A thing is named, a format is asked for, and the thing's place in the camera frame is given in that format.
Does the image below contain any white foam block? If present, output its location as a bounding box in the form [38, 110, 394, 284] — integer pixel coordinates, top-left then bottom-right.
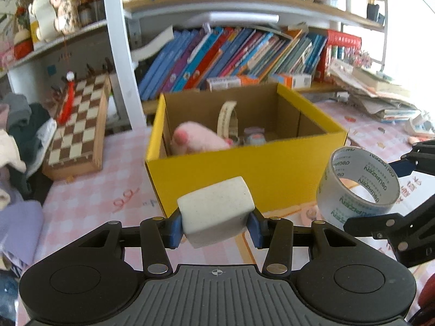
[177, 176, 255, 249]

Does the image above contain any clear tape roll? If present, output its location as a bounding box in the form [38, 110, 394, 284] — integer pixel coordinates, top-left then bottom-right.
[316, 146, 400, 229]

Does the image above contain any pink cartoon table mat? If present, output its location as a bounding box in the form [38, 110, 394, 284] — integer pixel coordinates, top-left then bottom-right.
[34, 101, 434, 269]

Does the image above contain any yellow cardboard box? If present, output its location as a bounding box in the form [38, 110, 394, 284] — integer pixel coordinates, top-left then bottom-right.
[145, 83, 347, 215]

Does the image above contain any pink plush toy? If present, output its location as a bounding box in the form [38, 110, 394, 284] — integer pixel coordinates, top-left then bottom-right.
[170, 121, 231, 155]

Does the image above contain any wooden chess board box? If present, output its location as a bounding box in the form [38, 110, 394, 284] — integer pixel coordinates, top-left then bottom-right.
[43, 74, 111, 181]

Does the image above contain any stack of papers and books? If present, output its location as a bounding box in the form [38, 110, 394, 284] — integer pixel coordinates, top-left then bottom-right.
[310, 28, 420, 121]

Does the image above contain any orange white small carton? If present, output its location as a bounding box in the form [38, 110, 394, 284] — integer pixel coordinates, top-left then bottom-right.
[268, 74, 312, 90]

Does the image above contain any red tassel ornament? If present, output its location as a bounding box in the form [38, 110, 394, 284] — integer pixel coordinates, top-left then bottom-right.
[56, 71, 75, 125]

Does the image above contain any pile of clothes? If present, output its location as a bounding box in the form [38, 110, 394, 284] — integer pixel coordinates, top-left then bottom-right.
[1, 93, 58, 276]

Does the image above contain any row of leaning books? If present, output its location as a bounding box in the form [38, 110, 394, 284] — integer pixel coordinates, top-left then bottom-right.
[138, 26, 327, 101]

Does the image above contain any white plush doll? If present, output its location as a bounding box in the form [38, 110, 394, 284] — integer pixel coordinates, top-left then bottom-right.
[29, 0, 82, 42]

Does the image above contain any white bookshelf frame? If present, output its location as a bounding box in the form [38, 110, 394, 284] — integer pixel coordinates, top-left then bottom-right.
[0, 0, 389, 132]

